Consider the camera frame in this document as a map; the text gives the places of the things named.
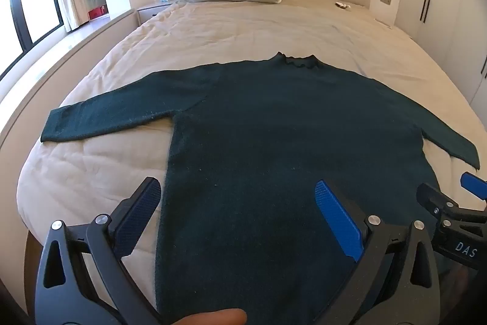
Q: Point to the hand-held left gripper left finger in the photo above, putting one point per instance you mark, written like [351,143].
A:
[140,209]

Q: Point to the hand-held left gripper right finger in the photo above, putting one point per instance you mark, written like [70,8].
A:
[336,222]

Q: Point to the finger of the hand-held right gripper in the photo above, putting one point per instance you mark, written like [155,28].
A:
[473,184]
[433,197]

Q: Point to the dark green sweater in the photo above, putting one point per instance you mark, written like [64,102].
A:
[266,138]

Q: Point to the person's left hand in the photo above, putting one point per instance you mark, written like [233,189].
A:
[213,317]

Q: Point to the white window bench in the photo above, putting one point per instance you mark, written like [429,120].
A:
[57,58]

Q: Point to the white wardrobe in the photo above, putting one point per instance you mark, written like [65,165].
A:
[445,5]

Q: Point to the white nightstand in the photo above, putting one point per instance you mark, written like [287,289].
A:
[156,11]

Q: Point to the red box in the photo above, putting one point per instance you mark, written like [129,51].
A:
[97,12]

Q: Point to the bed with beige duvet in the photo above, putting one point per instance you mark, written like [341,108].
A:
[247,28]

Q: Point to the small white item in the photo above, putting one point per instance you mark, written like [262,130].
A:
[342,5]

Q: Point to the black framed window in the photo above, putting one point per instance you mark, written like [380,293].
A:
[34,5]

